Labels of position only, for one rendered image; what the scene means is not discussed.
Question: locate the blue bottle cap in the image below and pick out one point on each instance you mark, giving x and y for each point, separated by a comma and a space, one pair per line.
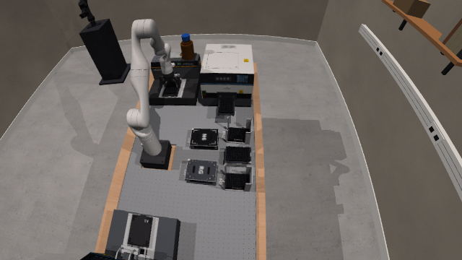
185, 36

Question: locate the brown glass bottle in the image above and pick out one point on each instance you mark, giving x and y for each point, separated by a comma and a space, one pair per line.
187, 51

